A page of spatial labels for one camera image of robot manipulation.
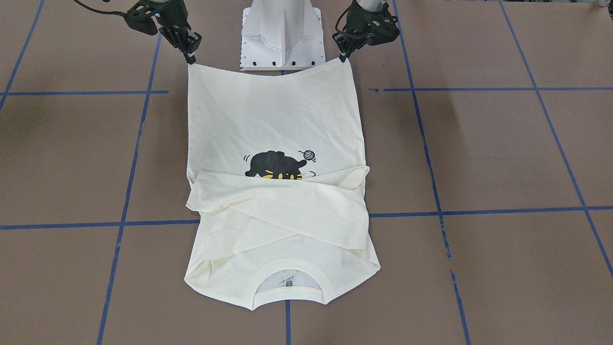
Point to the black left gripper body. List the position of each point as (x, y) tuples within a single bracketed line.
[(362, 13)]

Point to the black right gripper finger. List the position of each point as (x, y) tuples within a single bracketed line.
[(190, 57)]

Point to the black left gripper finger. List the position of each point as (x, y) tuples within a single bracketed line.
[(344, 54)]

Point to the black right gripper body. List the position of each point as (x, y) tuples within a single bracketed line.
[(171, 18)]

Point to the cream long-sleeve cat shirt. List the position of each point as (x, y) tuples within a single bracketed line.
[(277, 171)]

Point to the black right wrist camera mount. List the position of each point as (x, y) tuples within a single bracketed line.
[(139, 17)]

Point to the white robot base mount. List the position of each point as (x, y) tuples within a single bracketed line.
[(281, 35)]

